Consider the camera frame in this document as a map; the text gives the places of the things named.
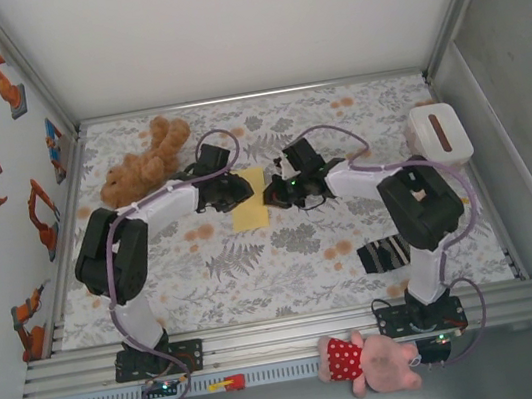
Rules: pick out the slim aluminium side rail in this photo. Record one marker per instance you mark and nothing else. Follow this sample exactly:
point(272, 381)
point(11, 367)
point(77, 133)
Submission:
point(68, 215)

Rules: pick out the pink plush pig red dress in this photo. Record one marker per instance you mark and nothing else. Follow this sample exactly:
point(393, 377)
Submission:
point(372, 360)

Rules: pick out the wide grooved aluminium rail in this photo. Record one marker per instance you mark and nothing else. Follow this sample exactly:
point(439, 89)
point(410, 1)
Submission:
point(277, 334)

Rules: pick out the aluminium frame post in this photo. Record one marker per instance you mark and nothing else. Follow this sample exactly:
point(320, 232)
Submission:
point(460, 1)
point(32, 69)

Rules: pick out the black white striped sock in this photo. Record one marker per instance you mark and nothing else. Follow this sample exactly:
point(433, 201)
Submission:
point(384, 257)

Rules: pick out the brown teddy bear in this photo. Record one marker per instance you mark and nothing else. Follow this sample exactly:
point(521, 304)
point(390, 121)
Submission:
point(149, 167)

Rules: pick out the yellow paper sheet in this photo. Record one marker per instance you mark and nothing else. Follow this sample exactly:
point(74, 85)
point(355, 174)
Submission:
point(251, 217)

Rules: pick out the white tissue box brown slot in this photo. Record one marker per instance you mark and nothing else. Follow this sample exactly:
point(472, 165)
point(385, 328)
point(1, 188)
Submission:
point(452, 129)

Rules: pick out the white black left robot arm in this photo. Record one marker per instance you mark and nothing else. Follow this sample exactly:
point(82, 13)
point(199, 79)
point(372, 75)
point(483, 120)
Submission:
point(136, 321)

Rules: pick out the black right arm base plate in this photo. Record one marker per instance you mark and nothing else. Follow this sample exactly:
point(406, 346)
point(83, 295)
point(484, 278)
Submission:
point(391, 321)

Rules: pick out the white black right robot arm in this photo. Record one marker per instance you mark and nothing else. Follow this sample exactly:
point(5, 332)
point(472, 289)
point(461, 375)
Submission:
point(427, 275)

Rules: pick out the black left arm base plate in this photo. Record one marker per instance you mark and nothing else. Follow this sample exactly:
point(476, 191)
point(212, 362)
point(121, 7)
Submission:
point(191, 353)

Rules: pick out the floral patterned table mat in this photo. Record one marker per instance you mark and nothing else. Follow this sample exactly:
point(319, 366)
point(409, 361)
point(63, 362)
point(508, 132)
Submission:
point(259, 281)

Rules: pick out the thin aluminium frame rail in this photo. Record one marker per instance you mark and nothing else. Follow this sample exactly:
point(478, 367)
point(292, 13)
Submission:
point(249, 96)

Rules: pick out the blue orange wall sticker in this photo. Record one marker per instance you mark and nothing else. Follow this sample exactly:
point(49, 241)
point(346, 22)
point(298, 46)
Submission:
point(53, 142)

